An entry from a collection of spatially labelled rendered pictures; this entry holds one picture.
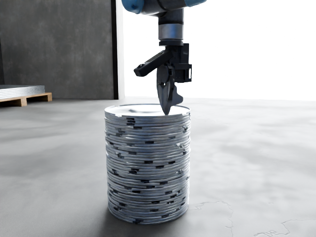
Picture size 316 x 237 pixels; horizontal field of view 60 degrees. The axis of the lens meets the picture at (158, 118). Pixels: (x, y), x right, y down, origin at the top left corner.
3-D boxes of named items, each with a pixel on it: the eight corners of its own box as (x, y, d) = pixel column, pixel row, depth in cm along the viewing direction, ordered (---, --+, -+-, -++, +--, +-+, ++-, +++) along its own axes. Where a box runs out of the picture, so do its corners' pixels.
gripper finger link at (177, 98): (185, 115, 81) (185, 84, 79) (167, 117, 78) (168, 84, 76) (180, 114, 83) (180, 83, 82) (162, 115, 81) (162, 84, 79)
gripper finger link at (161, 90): (180, 114, 83) (180, 83, 82) (162, 115, 81) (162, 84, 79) (175, 113, 86) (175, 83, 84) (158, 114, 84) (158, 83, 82)
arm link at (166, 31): (165, 22, 72) (152, 27, 80) (165, 41, 73) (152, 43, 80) (189, 25, 76) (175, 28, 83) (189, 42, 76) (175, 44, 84)
